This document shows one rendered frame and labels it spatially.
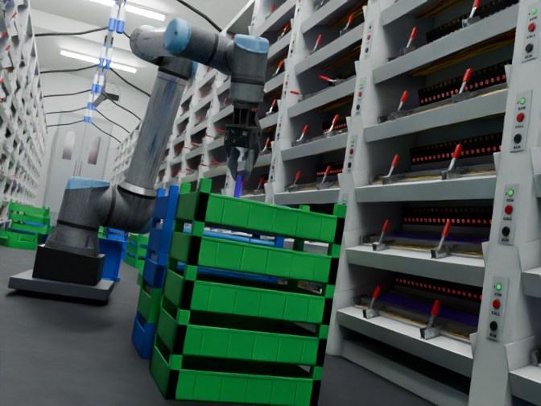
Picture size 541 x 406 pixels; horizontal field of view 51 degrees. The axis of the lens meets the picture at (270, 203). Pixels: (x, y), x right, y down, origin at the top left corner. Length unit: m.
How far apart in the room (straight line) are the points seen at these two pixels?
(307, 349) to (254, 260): 0.20
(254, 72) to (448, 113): 0.49
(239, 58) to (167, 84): 0.68
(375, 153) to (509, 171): 0.65
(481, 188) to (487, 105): 0.19
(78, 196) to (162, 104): 0.44
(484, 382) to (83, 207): 1.45
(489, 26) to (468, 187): 0.37
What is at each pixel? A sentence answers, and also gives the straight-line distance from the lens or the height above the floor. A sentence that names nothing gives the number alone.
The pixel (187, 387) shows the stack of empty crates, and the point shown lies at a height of 0.02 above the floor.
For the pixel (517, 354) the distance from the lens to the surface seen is 1.19.
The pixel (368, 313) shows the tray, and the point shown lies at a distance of 1.61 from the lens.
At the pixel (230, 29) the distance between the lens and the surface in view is 3.93.
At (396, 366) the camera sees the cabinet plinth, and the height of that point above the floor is 0.04.
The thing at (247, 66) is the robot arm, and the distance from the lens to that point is 1.47.
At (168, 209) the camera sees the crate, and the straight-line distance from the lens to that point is 1.33.
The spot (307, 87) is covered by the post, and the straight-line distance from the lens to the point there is 2.51.
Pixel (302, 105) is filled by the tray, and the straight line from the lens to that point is 2.32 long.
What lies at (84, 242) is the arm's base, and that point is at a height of 0.20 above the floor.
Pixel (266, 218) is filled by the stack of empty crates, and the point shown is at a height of 0.35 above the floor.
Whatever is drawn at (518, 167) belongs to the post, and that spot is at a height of 0.53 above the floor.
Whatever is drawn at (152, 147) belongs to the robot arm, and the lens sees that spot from 2.13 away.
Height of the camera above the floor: 0.30
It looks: 4 degrees up
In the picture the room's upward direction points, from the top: 9 degrees clockwise
